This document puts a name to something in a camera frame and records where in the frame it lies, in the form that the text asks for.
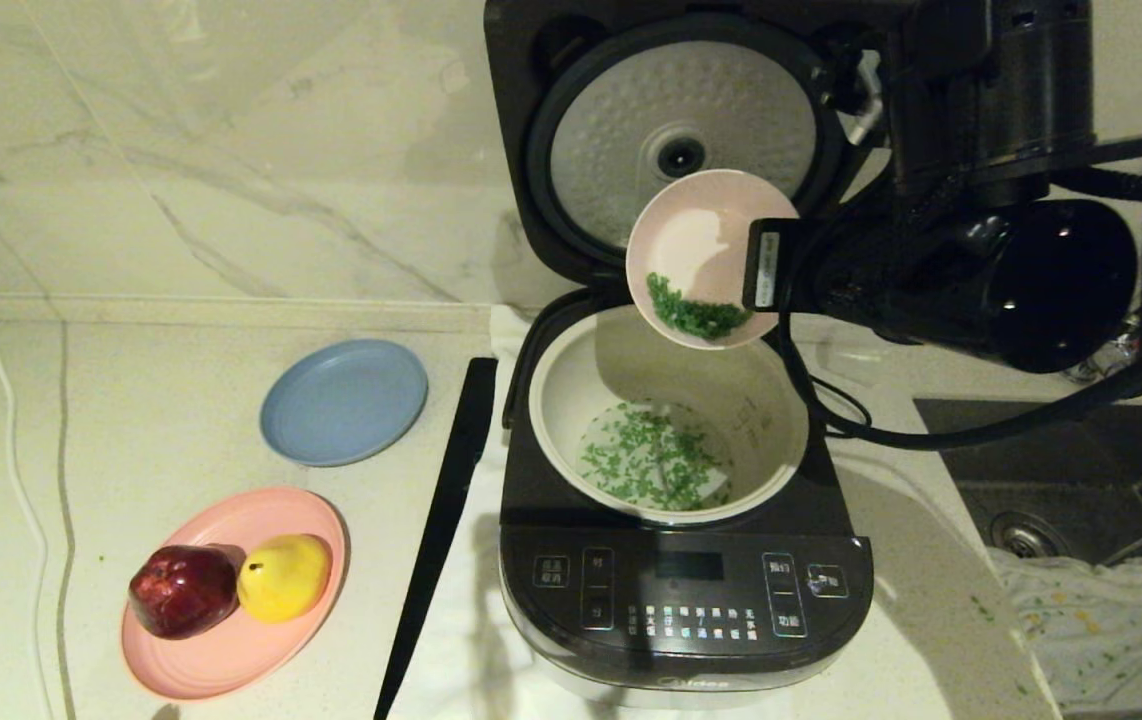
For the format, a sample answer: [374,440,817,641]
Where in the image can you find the pink bowl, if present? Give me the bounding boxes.
[625,168,801,351]

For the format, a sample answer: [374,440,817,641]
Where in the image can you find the green grains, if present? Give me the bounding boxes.
[577,272,755,513]

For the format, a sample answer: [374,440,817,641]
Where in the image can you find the black rice cooker lid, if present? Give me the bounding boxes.
[484,0,932,293]

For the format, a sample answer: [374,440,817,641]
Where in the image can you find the white inner cooking pot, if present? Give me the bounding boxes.
[528,303,811,527]

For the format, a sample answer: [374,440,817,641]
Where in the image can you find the black rice cooker body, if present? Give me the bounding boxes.
[497,288,876,711]

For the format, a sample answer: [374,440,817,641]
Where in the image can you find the stainless steel sink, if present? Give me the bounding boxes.
[914,397,1142,720]

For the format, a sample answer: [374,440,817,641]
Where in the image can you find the round steel sink drain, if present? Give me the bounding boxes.
[989,510,1072,561]

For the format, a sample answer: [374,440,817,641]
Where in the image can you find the white speckled cloth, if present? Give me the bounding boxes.
[986,545,1142,716]

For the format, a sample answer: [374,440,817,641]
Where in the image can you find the long black flat bar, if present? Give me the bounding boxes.
[372,357,500,720]

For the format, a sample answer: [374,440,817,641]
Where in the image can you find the blue plate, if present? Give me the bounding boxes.
[260,338,430,468]

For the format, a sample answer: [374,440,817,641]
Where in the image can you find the yellow pear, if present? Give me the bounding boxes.
[236,534,333,624]

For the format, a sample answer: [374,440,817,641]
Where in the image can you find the pink plate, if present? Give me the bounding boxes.
[121,487,349,701]

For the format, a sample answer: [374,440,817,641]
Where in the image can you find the dark red apple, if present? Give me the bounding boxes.
[128,545,238,641]

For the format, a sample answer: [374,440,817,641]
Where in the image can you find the black power cable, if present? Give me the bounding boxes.
[811,375,874,441]

